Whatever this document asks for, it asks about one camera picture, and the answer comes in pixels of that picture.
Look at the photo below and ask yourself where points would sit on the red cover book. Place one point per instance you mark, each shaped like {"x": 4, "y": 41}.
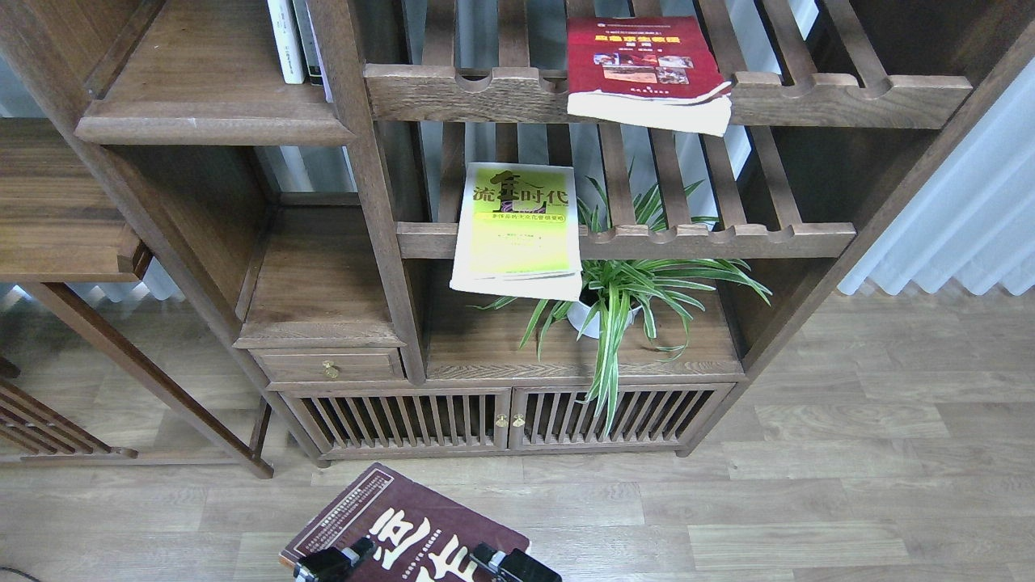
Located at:
{"x": 657, "y": 72}

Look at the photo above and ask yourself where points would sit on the dark upright book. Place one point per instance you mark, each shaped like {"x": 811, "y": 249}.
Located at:
{"x": 300, "y": 19}

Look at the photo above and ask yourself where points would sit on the brass drawer knob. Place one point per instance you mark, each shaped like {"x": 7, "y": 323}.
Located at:
{"x": 330, "y": 369}

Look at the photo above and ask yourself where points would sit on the white curtain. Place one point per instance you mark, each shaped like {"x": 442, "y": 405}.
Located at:
{"x": 972, "y": 224}

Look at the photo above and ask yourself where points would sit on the pale purple upright book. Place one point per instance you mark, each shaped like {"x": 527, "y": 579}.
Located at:
{"x": 313, "y": 54}

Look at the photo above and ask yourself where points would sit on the yellow green cover book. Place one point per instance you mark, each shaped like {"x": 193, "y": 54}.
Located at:
{"x": 518, "y": 234}

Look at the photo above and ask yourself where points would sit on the white upright book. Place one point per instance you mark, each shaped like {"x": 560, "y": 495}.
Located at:
{"x": 285, "y": 32}

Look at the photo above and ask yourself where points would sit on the dark maroon cover book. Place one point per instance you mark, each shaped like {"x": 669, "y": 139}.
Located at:
{"x": 419, "y": 534}

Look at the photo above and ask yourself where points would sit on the green spider plant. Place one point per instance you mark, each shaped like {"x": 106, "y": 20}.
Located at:
{"x": 651, "y": 283}

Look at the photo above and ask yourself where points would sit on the dark wooden bookshelf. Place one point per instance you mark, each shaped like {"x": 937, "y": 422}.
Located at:
{"x": 309, "y": 231}

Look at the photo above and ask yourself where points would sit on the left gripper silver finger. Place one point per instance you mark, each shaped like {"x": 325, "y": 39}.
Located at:
{"x": 334, "y": 564}

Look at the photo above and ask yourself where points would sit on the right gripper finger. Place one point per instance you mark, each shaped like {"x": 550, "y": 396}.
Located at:
{"x": 489, "y": 559}
{"x": 519, "y": 566}

